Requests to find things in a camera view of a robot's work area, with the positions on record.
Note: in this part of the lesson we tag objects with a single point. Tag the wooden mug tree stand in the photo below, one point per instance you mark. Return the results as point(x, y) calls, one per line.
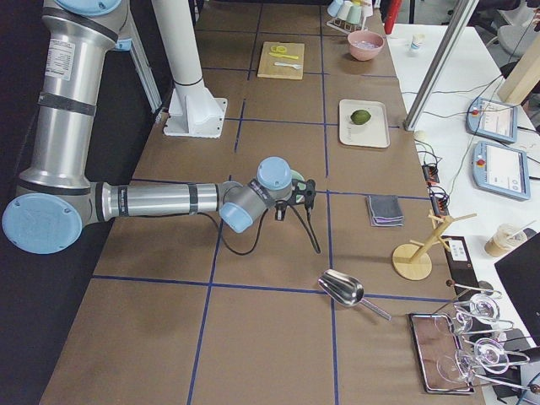
point(411, 260)

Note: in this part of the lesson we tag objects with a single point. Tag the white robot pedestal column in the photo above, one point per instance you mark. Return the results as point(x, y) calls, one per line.
point(193, 111)

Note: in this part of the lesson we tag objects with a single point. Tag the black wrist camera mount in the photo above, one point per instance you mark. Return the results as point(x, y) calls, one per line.
point(304, 192)

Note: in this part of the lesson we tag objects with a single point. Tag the metal ice scoop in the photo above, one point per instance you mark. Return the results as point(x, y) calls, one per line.
point(348, 291)

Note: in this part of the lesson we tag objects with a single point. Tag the light green bowl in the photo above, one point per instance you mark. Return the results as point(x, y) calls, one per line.
point(296, 176)

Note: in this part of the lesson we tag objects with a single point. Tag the teach pendant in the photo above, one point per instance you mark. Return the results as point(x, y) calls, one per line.
point(501, 170)
point(492, 119)

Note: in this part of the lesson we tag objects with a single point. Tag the yellow plastic knife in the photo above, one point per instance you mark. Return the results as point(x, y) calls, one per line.
point(283, 55)

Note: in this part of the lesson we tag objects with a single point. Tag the clear ice cubes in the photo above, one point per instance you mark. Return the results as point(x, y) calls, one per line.
point(364, 44)

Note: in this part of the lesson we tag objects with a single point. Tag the upper teach pendant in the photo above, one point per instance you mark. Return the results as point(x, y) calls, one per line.
point(492, 119)

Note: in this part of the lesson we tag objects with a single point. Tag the wine glass rack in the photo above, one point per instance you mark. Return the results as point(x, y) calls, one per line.
point(472, 318)

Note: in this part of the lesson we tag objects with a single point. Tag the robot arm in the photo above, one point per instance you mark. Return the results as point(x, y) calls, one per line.
point(54, 200)

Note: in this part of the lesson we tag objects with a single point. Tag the small white paper cup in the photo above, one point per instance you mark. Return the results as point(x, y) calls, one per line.
point(416, 43)

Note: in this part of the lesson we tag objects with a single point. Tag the black power strip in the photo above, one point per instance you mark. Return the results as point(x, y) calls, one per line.
point(439, 198)

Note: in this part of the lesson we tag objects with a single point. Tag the iced coffee cup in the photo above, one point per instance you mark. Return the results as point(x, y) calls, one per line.
point(506, 238)

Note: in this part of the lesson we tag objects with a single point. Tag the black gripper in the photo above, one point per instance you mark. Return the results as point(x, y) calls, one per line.
point(280, 213)

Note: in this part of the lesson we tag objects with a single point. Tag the black laptop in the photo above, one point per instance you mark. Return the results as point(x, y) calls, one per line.
point(518, 271)

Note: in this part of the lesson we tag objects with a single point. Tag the white rectangular tray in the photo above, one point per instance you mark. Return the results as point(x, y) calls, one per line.
point(372, 134)

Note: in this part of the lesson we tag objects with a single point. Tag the white wire cup rack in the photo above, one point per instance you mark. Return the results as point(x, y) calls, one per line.
point(344, 26)

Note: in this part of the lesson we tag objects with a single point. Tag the pink bowl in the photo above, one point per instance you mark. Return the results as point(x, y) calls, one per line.
point(362, 54)

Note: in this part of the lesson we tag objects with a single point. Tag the grey folded cloth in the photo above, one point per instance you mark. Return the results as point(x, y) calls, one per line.
point(385, 211)

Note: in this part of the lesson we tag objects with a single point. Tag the black framed glass tray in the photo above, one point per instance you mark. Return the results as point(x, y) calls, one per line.
point(433, 340)

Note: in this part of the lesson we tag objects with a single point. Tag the bamboo cutting board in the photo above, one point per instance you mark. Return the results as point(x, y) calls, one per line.
point(266, 68)

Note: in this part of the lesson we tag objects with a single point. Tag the lower teach pendant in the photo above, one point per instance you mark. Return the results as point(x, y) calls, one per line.
point(501, 170)

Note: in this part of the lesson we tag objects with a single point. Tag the red fire extinguisher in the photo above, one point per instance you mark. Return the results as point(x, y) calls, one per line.
point(391, 15)

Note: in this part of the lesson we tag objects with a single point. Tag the aluminium frame post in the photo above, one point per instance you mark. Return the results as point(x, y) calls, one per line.
point(463, 11)

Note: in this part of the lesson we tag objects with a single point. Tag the pastel cups on rack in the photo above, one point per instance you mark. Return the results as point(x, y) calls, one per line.
point(352, 12)

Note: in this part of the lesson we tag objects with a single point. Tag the green lime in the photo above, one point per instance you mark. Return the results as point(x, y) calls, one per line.
point(360, 117)

